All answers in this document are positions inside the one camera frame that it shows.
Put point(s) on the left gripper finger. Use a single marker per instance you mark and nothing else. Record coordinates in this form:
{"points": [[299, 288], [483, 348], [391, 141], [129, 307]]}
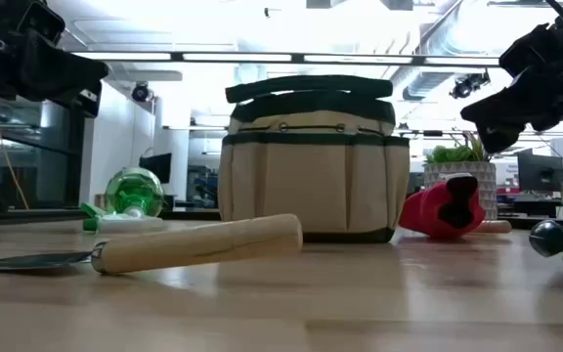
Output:
{"points": [[91, 100], [56, 73]]}

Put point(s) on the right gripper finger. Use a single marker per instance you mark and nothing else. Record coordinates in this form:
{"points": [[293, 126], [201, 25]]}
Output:
{"points": [[499, 139], [516, 102]]}

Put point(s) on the green plastic spray bottle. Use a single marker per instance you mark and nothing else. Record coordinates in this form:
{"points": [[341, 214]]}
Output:
{"points": [[132, 193]]}

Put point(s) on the red gardening gloves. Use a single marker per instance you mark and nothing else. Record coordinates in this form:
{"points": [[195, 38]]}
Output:
{"points": [[425, 212]]}

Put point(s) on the beige gardening bag green trim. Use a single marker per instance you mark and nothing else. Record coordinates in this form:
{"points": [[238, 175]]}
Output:
{"points": [[311, 186]]}

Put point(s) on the succulent in white patterned pot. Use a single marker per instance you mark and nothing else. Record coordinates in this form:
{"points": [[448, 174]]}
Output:
{"points": [[487, 181]]}

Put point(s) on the black round ceiling spotlight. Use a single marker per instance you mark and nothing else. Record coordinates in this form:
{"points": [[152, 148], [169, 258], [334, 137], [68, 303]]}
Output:
{"points": [[464, 87], [141, 93]]}

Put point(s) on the black computer monitor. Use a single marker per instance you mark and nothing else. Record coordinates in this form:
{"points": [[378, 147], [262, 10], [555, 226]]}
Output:
{"points": [[157, 168], [540, 171]]}

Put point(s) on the linear ceiling light fixture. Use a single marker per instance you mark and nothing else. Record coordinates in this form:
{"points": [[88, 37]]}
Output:
{"points": [[125, 56]]}

